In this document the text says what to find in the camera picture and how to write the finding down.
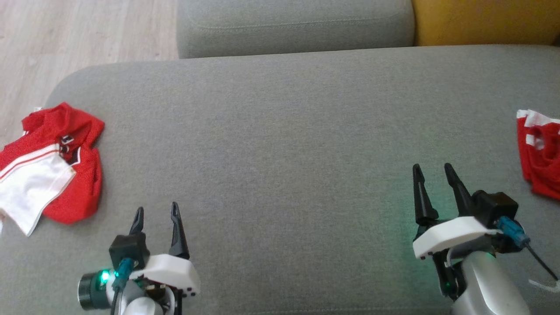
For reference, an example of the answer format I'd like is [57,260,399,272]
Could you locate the yellow sofa cushion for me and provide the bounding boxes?
[411,0,560,47]

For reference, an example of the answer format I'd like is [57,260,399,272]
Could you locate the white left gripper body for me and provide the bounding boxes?
[130,254,201,315]

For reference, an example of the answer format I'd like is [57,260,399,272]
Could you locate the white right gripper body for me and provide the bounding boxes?
[412,216,504,301]

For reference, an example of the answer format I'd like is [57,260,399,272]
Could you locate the red and white jersey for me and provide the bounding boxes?
[516,109,560,201]
[0,102,105,237]

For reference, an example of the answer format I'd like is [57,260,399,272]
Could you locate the grey sofa side cushion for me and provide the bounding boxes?
[176,0,416,59]

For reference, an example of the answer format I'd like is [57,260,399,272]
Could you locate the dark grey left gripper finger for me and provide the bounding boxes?
[129,206,145,237]
[168,201,190,259]

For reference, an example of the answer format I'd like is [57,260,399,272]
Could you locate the grey sofa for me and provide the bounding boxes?
[0,45,560,315]

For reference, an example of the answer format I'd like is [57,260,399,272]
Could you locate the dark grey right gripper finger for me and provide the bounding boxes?
[412,164,439,226]
[444,163,476,218]

